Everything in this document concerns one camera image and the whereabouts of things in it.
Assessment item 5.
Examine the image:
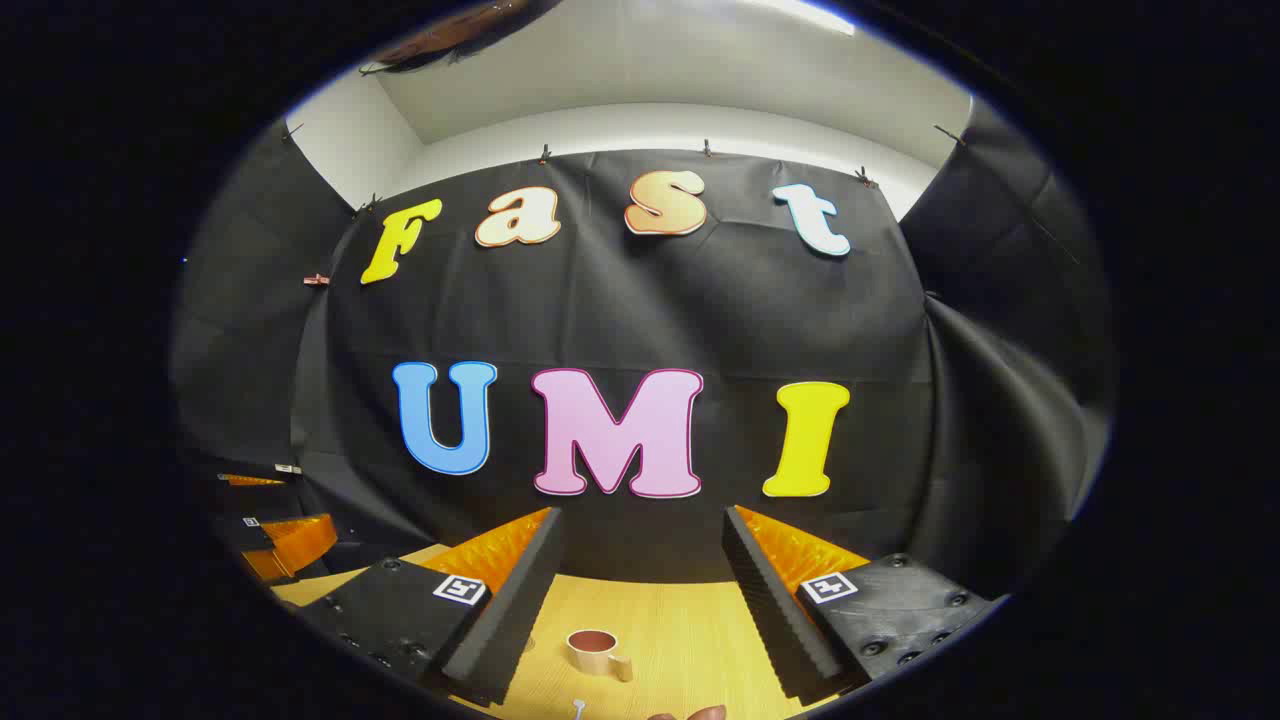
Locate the wooden desktop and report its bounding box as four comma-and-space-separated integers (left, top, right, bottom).
270, 543, 871, 720

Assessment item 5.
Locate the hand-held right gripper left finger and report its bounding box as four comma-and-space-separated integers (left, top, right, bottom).
300, 506, 566, 707

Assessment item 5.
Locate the black backdrop cloth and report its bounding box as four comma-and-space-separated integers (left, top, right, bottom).
170, 95, 1116, 601

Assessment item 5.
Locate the beige cup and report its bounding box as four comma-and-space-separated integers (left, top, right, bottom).
566, 629, 635, 683

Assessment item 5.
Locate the row of small black clips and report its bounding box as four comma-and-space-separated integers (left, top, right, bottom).
280, 122, 966, 216

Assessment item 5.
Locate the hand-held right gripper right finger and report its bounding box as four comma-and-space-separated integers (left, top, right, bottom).
722, 505, 1001, 706

